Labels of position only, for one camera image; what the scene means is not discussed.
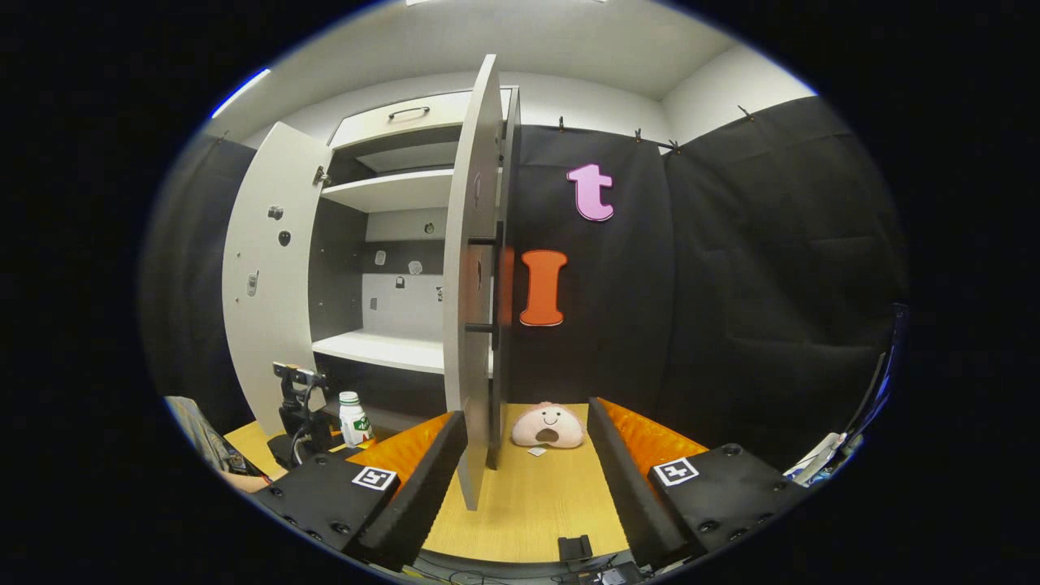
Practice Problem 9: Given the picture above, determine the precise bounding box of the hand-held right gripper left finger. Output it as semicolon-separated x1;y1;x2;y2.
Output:
248;410;470;574

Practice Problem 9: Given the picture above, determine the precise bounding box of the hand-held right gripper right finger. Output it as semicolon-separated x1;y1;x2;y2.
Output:
587;397;813;571

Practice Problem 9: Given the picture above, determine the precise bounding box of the white plastic bottle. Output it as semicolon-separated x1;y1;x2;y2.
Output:
339;392;374;449

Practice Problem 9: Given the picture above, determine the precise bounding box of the white cabinet door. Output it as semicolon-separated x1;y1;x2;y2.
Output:
222;122;334;436
443;54;522;511

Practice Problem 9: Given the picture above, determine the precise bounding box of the white and grey cabinet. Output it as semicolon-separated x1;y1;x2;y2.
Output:
309;85;521;433

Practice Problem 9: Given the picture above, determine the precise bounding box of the white cabinet drawer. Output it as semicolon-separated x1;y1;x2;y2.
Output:
328;88;514;152

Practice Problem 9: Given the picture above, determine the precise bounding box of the pink plush toy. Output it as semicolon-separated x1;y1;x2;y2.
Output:
510;401;586;450

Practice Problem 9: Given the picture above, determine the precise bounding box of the black backdrop cloth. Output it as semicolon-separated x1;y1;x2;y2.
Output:
140;134;258;415
500;96;909;476

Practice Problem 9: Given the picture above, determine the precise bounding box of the white side table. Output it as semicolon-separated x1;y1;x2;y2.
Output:
782;431;864;488

